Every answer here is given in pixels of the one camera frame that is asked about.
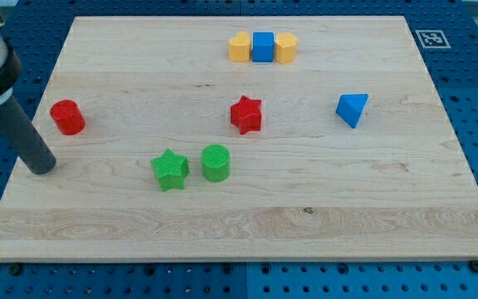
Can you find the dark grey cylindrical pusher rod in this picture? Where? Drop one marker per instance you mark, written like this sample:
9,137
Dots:
18,129

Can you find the red cylinder block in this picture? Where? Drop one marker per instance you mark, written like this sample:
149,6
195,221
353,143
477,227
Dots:
67,117

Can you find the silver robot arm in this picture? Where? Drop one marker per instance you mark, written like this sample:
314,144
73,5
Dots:
10,69

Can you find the yellow heart block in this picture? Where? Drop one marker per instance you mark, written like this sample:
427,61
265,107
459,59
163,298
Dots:
239,47

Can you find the green star block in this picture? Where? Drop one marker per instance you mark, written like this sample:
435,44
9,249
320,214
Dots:
170,170

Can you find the green cylinder block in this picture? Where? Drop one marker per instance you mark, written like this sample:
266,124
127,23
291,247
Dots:
215,161

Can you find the light wooden board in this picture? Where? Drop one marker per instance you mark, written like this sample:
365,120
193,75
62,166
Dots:
306,187

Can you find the red star block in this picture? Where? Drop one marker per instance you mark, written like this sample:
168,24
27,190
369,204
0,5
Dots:
246,115

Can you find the blue cube block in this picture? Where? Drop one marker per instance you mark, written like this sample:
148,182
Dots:
263,47

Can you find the yellow hexagon block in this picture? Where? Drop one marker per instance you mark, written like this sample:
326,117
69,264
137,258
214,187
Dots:
286,45

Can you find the blue triangular prism block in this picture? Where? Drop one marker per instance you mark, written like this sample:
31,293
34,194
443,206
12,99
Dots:
350,108

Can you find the white fiducial marker tag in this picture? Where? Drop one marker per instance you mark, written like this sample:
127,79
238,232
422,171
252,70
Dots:
432,39

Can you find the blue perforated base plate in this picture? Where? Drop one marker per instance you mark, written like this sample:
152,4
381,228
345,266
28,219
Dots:
37,30

